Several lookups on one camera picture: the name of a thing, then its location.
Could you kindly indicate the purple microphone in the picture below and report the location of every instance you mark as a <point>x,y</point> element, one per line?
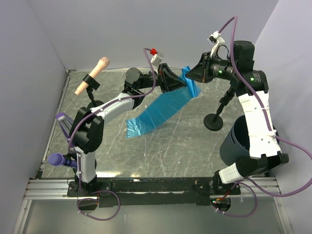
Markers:
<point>56,159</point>

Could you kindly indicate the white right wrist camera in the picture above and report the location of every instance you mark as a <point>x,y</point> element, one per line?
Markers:
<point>217,40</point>

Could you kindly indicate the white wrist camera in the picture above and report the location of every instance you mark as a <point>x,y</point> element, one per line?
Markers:
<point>157,57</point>
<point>217,40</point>

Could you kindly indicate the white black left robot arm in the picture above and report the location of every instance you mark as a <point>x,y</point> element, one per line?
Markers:
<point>86,134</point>

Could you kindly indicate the black right mic stand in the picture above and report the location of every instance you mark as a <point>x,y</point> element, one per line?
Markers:
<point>213,121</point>

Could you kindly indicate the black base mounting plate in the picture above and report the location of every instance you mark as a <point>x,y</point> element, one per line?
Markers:
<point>109,198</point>

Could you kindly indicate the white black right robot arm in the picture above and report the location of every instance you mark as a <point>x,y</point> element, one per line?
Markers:
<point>251,146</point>

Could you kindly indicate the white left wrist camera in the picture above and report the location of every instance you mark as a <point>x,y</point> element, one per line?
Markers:
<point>157,57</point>

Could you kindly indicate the beige microphone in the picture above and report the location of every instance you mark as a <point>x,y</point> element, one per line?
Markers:
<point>101,65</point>

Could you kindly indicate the aluminium rail frame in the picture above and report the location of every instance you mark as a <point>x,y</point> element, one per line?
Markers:
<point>68,188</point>

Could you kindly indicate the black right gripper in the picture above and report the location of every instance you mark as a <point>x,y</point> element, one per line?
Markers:
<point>201,71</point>

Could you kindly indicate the dark blue trash bin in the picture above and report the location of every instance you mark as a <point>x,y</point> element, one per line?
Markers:
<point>235,148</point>

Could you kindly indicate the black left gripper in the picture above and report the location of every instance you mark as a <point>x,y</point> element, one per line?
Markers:
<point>172,81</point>

